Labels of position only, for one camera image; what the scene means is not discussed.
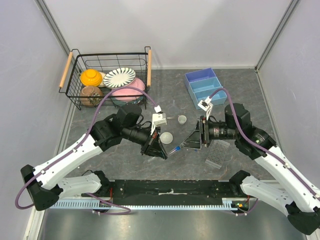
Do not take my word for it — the white dome lid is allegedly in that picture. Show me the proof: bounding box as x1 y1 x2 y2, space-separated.
160 132 173 145

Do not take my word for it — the brown ceramic bowl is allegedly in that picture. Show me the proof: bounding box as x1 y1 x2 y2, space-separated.
79 86 104 107

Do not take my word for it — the cream bowl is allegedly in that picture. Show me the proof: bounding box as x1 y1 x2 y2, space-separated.
98 71 106 88

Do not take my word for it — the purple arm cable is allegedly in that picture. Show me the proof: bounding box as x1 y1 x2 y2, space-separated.
14 87 161 210
207 87 320 198

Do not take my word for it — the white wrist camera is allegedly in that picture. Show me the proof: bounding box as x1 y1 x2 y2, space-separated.
197 96 213 120
150 105 167 135

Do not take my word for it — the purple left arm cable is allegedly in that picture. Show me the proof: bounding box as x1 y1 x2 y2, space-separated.
14 87 161 210

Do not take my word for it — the clear plastic funnel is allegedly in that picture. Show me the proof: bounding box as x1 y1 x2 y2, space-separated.
168 99 180 117

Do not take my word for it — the light blue cable duct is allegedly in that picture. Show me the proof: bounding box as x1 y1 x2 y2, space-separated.
50 198 238 211

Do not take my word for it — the blue capped test tube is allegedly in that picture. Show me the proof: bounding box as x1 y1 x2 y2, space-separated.
168 146 181 155

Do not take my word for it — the striped white plate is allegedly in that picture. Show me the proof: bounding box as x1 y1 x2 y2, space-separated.
103 67 136 89

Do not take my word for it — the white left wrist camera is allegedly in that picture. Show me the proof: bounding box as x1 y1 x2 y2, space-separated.
150 105 167 135

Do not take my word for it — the light blue front bin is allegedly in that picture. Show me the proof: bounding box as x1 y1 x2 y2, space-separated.
193 86 227 110

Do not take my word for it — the pink plate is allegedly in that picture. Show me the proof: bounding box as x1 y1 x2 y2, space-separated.
112 77 145 102

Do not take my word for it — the black wire basket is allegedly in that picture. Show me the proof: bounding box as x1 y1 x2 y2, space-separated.
58 46 152 110

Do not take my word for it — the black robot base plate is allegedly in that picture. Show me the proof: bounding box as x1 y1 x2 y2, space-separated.
93 179 247 205

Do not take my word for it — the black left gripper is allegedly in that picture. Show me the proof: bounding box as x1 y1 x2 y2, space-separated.
122 123 168 159

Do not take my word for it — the clear acrylic tube rack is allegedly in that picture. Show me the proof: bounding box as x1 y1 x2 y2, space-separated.
205 140 230 169

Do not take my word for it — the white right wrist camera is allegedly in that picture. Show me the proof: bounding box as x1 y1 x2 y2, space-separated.
197 96 213 120

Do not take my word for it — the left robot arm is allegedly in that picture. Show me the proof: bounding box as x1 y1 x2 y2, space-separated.
20 103 168 211

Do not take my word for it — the yellow bowl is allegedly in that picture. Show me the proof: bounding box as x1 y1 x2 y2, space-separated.
80 69 103 87

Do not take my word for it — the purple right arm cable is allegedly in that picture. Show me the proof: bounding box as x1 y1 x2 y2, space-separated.
207 87 320 198

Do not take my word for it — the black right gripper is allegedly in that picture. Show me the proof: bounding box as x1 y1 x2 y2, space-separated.
179 115 239 150

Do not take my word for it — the small white cup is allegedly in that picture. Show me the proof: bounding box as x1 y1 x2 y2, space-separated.
177 115 187 125

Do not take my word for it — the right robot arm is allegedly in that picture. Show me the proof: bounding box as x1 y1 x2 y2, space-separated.
182 103 320 235

